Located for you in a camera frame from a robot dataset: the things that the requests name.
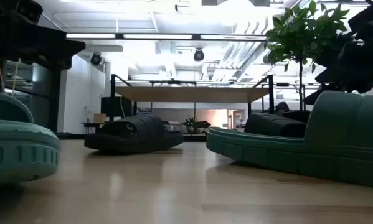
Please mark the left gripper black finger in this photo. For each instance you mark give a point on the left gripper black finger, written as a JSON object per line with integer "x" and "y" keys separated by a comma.
{"x": 58, "y": 48}
{"x": 46, "y": 63}

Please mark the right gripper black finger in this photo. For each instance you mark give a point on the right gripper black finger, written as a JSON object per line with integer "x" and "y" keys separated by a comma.
{"x": 326, "y": 88}
{"x": 335, "y": 53}

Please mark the green slide sandal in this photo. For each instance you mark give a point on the green slide sandal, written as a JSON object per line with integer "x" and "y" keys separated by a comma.
{"x": 329, "y": 146}
{"x": 18, "y": 152}

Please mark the black slide sandal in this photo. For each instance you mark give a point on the black slide sandal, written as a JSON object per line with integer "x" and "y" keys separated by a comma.
{"x": 273, "y": 126}
{"x": 133, "y": 137}

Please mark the round black ceiling spotlight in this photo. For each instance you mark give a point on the round black ceiling spotlight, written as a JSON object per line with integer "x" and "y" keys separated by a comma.
{"x": 96, "y": 58}
{"x": 199, "y": 55}

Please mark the green leafy plant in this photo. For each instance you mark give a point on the green leafy plant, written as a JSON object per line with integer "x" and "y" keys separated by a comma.
{"x": 301, "y": 34}

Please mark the black plant pot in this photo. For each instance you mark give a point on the black plant pot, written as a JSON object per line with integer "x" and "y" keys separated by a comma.
{"x": 298, "y": 116}

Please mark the person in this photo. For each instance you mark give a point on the person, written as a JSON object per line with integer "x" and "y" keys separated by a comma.
{"x": 282, "y": 107}

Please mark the dark background table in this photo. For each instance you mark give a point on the dark background table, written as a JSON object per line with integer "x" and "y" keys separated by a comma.
{"x": 91, "y": 124}

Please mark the cardboard box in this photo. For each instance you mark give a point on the cardboard box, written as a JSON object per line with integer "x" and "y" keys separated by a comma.
{"x": 100, "y": 118}

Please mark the black monitor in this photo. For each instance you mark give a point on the black monitor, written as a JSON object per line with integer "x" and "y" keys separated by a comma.
{"x": 116, "y": 106}

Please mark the long ceiling light bar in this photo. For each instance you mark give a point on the long ceiling light bar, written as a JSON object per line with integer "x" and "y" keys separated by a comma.
{"x": 155, "y": 36}

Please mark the background robot with green lights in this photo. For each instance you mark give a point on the background robot with green lights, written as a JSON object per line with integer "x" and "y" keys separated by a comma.
{"x": 195, "y": 124}

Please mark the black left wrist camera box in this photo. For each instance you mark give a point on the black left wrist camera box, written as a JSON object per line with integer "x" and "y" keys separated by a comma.
{"x": 29, "y": 11}

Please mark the black metal rig frame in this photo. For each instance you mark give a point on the black metal rig frame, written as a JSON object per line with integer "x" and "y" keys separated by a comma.
{"x": 71, "y": 136}

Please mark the wooden shelf with black frame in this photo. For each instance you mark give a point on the wooden shelf with black frame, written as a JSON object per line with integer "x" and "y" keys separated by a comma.
{"x": 189, "y": 94}

